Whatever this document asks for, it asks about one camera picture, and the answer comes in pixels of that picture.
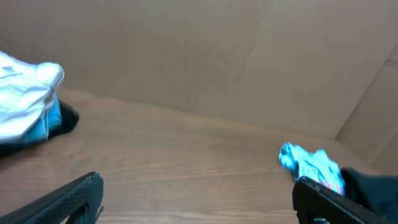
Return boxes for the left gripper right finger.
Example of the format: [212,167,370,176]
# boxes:
[292,177,394,224]

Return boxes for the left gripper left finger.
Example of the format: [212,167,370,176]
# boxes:
[1,172,104,224]

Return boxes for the beige khaki shorts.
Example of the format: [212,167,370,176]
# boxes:
[1,52,65,144]

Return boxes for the crumpled light blue t-shirt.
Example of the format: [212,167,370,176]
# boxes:
[279,142,345,195]

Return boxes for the crumpled black t-shirt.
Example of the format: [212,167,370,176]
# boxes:
[340,168,398,223]

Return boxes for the folded black garment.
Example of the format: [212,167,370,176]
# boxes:
[1,101,80,157]

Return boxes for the folded light blue jeans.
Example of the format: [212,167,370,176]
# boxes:
[16,95,62,145]

